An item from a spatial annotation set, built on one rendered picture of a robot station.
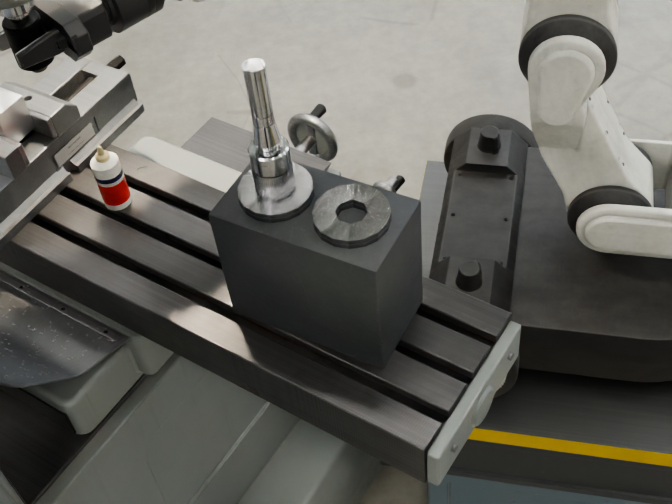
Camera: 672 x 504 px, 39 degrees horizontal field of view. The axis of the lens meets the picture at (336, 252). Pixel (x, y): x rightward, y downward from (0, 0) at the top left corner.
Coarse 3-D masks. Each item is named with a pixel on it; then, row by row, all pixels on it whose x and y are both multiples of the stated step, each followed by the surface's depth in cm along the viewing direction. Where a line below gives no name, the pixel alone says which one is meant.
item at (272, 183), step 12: (288, 156) 107; (252, 168) 108; (264, 168) 106; (276, 168) 107; (288, 168) 108; (264, 180) 108; (276, 180) 108; (288, 180) 109; (264, 192) 110; (276, 192) 109; (288, 192) 110
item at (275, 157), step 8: (280, 144) 107; (288, 144) 107; (248, 152) 107; (256, 152) 106; (264, 152) 106; (272, 152) 106; (280, 152) 106; (288, 152) 107; (256, 160) 106; (264, 160) 106; (272, 160) 106; (280, 160) 106
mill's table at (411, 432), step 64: (64, 192) 147; (192, 192) 141; (0, 256) 144; (64, 256) 135; (128, 256) 134; (192, 256) 133; (128, 320) 133; (192, 320) 125; (256, 320) 125; (448, 320) 123; (256, 384) 124; (320, 384) 117; (384, 384) 117; (448, 384) 116; (384, 448) 116; (448, 448) 113
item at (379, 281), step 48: (240, 192) 112; (336, 192) 110; (384, 192) 112; (240, 240) 112; (288, 240) 108; (336, 240) 106; (384, 240) 107; (240, 288) 120; (288, 288) 115; (336, 288) 110; (384, 288) 108; (336, 336) 117; (384, 336) 114
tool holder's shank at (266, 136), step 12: (252, 60) 99; (252, 72) 98; (264, 72) 99; (252, 84) 99; (264, 84) 100; (252, 96) 101; (264, 96) 100; (252, 108) 102; (264, 108) 102; (252, 120) 104; (264, 120) 103; (264, 132) 104; (276, 132) 105; (264, 144) 105; (276, 144) 105
